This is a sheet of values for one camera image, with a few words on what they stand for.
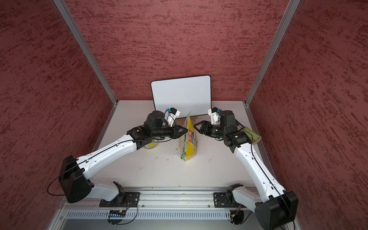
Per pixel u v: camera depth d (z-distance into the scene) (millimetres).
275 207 369
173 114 663
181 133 709
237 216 706
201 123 668
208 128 635
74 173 400
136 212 706
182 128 687
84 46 870
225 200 730
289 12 726
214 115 680
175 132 631
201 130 652
